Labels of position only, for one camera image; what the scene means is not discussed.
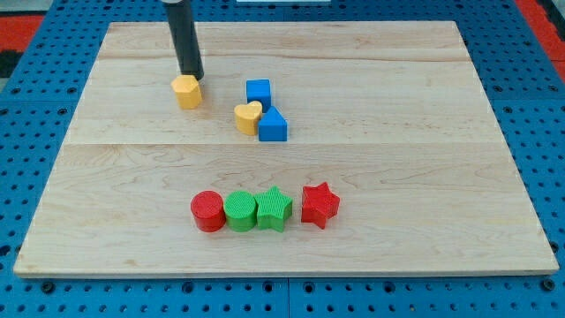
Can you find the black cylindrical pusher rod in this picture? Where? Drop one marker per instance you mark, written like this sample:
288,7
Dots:
184,37

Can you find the yellow hexagon block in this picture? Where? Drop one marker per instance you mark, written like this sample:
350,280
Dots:
187,91

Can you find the blue cube block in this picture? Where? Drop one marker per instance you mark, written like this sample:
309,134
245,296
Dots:
259,90

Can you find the yellow heart block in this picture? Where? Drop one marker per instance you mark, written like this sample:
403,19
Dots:
247,117

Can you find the blue triangle block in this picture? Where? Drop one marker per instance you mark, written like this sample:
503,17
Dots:
273,126

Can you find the red cylinder block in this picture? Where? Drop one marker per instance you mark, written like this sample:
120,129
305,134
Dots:
207,210

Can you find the green cylinder block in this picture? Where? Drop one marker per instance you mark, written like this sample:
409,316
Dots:
240,209

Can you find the green star block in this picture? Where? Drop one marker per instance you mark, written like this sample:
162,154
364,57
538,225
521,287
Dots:
273,209

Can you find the red star block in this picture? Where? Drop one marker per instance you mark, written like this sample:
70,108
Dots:
319,204

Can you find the wooden board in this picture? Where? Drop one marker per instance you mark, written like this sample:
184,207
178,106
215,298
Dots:
391,114

